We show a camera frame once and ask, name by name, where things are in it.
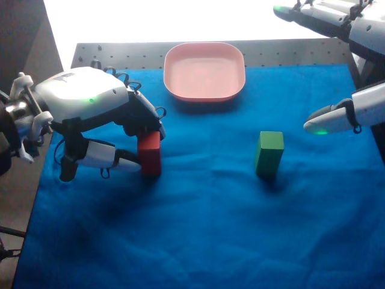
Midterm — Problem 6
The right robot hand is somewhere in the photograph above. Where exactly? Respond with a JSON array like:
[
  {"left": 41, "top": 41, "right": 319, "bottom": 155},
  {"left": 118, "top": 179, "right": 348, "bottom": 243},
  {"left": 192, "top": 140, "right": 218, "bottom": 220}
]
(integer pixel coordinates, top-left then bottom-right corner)
[{"left": 273, "top": 0, "right": 385, "bottom": 137}]

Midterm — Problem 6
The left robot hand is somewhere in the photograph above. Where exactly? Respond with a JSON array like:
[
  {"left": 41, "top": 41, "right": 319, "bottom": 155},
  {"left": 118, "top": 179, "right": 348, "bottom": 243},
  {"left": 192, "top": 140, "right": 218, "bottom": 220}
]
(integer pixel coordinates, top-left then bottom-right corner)
[{"left": 33, "top": 60, "right": 167, "bottom": 183}]

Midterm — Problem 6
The red wooden block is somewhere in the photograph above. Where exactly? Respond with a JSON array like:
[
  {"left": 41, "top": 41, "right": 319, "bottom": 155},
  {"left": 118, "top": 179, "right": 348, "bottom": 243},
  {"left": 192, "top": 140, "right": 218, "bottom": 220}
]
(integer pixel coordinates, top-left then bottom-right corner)
[{"left": 137, "top": 129, "right": 162, "bottom": 177}]

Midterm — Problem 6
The green wooden block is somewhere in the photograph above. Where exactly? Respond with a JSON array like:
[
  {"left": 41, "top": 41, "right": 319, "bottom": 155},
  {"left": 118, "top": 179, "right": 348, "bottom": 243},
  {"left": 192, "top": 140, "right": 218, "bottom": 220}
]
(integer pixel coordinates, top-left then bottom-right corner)
[{"left": 254, "top": 131, "right": 285, "bottom": 178}]

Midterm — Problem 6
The pink square plate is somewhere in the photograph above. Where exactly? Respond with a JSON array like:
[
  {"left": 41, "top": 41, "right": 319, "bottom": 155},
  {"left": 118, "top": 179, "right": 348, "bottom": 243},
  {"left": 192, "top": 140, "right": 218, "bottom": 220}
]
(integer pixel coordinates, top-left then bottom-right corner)
[{"left": 163, "top": 42, "right": 247, "bottom": 104}]

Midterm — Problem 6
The black rod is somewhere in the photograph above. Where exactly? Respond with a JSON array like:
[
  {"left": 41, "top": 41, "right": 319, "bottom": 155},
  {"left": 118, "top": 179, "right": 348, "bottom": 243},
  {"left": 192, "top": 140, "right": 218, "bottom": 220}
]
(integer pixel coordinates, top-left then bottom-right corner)
[{"left": 0, "top": 225, "right": 28, "bottom": 238}]

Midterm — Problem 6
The blue cloth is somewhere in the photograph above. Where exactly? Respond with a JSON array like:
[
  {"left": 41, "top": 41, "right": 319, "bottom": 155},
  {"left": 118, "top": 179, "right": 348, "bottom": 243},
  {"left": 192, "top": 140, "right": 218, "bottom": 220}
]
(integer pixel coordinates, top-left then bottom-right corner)
[{"left": 13, "top": 63, "right": 385, "bottom": 289}]

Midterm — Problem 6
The black strap with clip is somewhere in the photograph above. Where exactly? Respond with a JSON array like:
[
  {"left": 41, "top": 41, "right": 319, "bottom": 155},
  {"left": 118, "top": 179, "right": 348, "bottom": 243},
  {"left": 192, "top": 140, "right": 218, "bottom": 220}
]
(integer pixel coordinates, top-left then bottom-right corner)
[{"left": 0, "top": 247, "right": 22, "bottom": 259}]

